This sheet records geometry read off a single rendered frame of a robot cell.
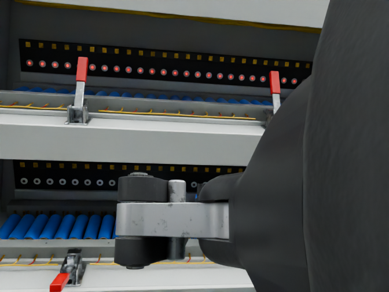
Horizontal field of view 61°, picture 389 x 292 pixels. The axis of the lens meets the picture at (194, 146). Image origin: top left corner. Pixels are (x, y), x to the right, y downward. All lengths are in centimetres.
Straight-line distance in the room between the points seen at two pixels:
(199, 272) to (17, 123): 30
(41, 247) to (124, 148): 18
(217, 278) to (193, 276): 3
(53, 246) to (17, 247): 4
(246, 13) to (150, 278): 38
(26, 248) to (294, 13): 48
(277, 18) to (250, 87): 17
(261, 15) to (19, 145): 36
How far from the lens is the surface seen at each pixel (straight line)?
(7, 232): 56
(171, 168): 57
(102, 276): 47
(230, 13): 48
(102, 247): 48
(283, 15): 50
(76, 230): 53
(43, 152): 45
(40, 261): 50
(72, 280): 46
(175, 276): 47
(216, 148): 43
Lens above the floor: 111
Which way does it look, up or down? 1 degrees up
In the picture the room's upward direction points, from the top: 2 degrees clockwise
